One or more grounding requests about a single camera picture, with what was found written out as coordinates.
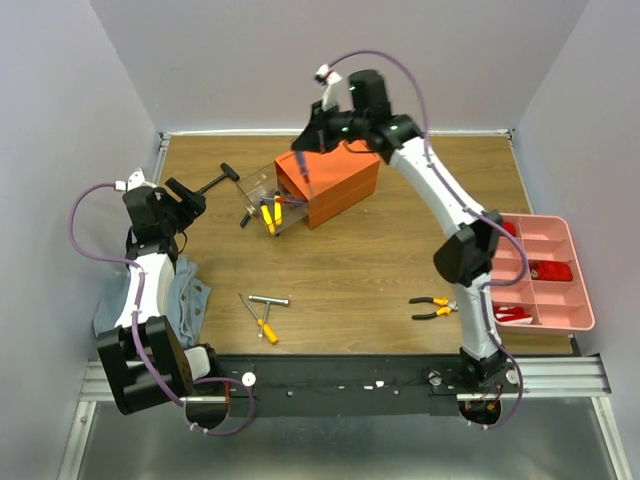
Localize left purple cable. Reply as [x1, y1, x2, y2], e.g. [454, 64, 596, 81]
[67, 182, 256, 437]

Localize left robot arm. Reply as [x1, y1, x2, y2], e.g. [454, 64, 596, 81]
[97, 169, 222, 415]

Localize orange drawer cabinet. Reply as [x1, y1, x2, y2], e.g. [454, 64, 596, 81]
[274, 141, 380, 230]

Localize red item top compartment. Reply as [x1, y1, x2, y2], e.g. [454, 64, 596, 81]
[503, 222, 517, 237]

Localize orange handled screwdriver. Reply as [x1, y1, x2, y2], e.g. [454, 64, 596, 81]
[239, 294, 279, 345]

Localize pink compartment tray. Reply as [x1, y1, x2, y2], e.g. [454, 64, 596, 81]
[491, 213, 595, 335]

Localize metal T-handle wrench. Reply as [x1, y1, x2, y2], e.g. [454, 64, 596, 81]
[248, 295, 290, 323]

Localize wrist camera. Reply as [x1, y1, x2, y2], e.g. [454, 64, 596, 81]
[314, 64, 343, 111]
[113, 168, 157, 193]

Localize black rubber mallet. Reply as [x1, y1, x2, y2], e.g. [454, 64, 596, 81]
[198, 162, 240, 194]

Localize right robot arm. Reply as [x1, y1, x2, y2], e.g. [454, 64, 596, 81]
[292, 65, 506, 392]

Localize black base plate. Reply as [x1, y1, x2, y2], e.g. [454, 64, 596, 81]
[218, 354, 517, 418]

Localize small yellow handled screwdriver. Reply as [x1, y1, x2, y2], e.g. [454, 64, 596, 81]
[273, 194, 283, 226]

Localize orange handled pliers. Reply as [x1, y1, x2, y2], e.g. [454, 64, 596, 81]
[408, 296, 459, 321]

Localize aluminium rail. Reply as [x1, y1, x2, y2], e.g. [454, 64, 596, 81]
[79, 356, 611, 402]

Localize blue handled cutting pliers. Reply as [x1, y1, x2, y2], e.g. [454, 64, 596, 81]
[239, 213, 252, 228]

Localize red handled screwdriver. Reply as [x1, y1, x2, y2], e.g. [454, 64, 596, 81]
[277, 197, 307, 205]

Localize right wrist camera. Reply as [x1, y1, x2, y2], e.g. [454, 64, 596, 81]
[314, 64, 343, 111]

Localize clear top drawer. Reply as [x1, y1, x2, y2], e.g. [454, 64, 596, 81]
[236, 164, 308, 236]

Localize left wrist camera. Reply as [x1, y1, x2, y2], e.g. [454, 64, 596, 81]
[113, 168, 157, 193]

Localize grey handled screwdriver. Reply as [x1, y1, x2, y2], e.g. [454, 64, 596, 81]
[294, 151, 312, 192]

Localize red white item in tray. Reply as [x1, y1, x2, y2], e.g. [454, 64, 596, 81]
[493, 305, 533, 325]

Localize blue cloth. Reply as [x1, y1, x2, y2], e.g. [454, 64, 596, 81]
[93, 255, 211, 348]

